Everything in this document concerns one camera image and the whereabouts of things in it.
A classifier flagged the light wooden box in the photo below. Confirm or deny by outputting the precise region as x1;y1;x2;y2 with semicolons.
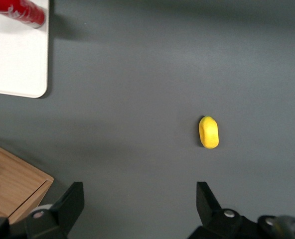
0;140;55;225

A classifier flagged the red coke bottle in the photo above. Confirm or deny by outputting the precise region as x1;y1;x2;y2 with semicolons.
0;0;46;29

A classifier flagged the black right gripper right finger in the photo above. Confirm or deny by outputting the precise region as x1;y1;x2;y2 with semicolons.
187;181;283;239

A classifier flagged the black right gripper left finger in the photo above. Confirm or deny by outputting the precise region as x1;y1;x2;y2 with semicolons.
0;181;85;239

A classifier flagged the white rectangular tray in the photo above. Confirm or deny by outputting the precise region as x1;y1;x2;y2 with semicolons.
0;0;50;99

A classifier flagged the yellow toy lemon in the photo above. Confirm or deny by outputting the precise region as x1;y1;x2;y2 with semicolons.
198;115;220;149

